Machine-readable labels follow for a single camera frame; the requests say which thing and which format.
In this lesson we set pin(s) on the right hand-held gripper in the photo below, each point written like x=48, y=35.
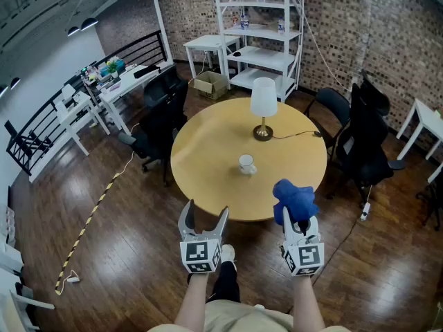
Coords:
x=306, y=256

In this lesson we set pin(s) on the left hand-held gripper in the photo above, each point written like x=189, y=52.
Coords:
x=199, y=254

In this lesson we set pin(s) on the blue cloth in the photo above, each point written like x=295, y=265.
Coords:
x=294, y=199

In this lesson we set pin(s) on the white mug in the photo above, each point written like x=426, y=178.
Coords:
x=246, y=164

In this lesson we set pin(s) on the person's right forearm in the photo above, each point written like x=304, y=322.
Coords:
x=308, y=303

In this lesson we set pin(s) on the person's left forearm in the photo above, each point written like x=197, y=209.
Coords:
x=192, y=299

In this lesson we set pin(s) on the person's white shoe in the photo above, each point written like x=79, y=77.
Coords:
x=227, y=254

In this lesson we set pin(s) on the white power strip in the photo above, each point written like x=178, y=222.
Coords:
x=73, y=279
x=365, y=211

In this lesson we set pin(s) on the person's black-clad leg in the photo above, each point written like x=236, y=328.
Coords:
x=226, y=285

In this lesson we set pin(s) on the person's beige clothing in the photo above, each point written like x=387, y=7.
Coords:
x=242, y=318

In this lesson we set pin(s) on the black high-back office chair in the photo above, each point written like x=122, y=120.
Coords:
x=367, y=140

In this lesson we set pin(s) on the black mesh office chair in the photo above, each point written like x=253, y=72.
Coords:
x=159, y=123

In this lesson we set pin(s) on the black folding chair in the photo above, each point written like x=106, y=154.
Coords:
x=332, y=104

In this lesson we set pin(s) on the white table lamp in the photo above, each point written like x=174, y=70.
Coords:
x=263, y=99

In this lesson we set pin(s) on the open cardboard box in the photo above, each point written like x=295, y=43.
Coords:
x=216, y=88

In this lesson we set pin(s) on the long white desk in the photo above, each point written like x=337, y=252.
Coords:
x=128, y=81

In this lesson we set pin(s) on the black flat case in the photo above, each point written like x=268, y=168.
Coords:
x=147, y=71

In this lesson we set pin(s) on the pink notebook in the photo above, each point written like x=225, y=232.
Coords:
x=114, y=87

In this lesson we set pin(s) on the white side table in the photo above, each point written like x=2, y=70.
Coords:
x=429, y=116

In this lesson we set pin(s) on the small white desk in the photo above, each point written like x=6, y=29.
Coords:
x=83, y=103

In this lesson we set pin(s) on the white metal shelf rack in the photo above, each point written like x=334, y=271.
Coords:
x=263, y=57

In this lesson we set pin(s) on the teal storage box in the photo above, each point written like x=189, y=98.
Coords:
x=120, y=66

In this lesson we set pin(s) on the small potted plant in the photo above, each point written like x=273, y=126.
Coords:
x=112, y=68

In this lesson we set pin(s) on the small white table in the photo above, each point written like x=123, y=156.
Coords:
x=211, y=41

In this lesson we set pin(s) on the white storage rack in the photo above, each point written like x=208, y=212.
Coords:
x=10, y=254

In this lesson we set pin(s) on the small red figurine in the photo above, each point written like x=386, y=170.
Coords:
x=235, y=21

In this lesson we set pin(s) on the black pendant lamp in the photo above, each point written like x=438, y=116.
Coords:
x=3, y=91
x=73, y=30
x=15, y=82
x=89, y=23

